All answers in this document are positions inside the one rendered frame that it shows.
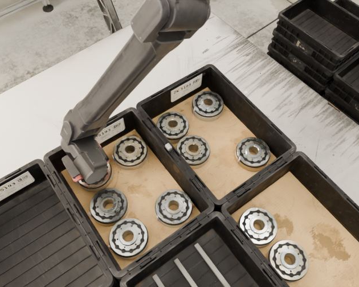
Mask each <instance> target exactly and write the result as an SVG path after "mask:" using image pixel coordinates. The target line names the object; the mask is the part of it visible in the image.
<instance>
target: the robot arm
mask: <svg viewBox="0 0 359 287"><path fill-rule="evenodd" d="M210 14H211V6H210V0H144V1H143V3H142V4H141V6H140V7H139V8H138V10H137V11H136V12H135V14H134V16H132V18H131V20H130V25H131V28H132V30H133V34H132V36H131V37H130V38H129V40H128V41H127V42H126V44H125V45H124V47H123V48H122V49H121V51H120V52H119V53H118V54H117V56H116V57H115V58H114V60H113V61H112V62H111V64H110V65H109V66H108V68H107V69H106V70H105V72H104V73H103V74H102V76H101V77H100V78H99V79H98V81H97V82H96V84H95V85H94V86H93V87H92V89H91V90H90V91H89V93H88V94H87V95H86V97H85V98H83V99H82V100H81V101H79V102H78V103H77V104H76V105H75V107H74V108H73V109H70V110H69V111H68V113H67V114H66V115H65V117H64V119H63V126H62V129H61V132H60V135H61V137H62V139H61V142H60V145H61V147H62V149H63V150H64V151H65V153H66V154H67V155H66V156H65V157H63V158H62V161H63V164H64V165H65V167H66V169H67V171H68V172H69V174H70V176H71V177H72V179H73V180H74V182H77V181H79V180H81V179H84V180H85V181H86V183H87V184H91V183H95V182H97V181H99V180H100V179H101V178H102V177H103V176H104V175H105V174H106V173H107V171H108V169H107V163H108V162H109V161H110V160H109V158H108V156H107V155H106V153H105V151H104V150H103V148H102V147H101V146H100V144H99V143H98V142H97V141H96V140H95V139H94V138H95V137H97V136H98V134H99V133H100V132H101V131H102V130H103V129H104V128H105V127H106V122H107V121H108V120H109V117H110V116H111V114H112V113H113V112H114V111H115V109H116V108H117V107H118V106H119V105H120V104H121V103H122V102H123V101H124V100H125V99H126V98H127V97H128V96H129V94H130V93H131V92H132V91H133V90H134V89H135V88H136V87H137V86H138V85H139V83H141V82H142V81H143V79H144V78H145V77H146V76H147V75H148V74H149V73H150V72H151V70H152V69H153V68H154V67H155V66H156V65H157V64H158V63H159V62H160V61H161V60H162V59H163V58H164V57H165V56H166V55H167V54H168V53H169V52H170V51H172V50H174V49H175V48H177V47H178V46H179V45H180V44H181V43H182V42H183V41H184V39H190V38H191V37H192V36H193V35H194V34H195V33H196V32H197V31H198V30H199V29H200V28H201V27H202V26H203V25H204V24H205V23H206V22H207V20H208V19H209V17H210Z"/></svg>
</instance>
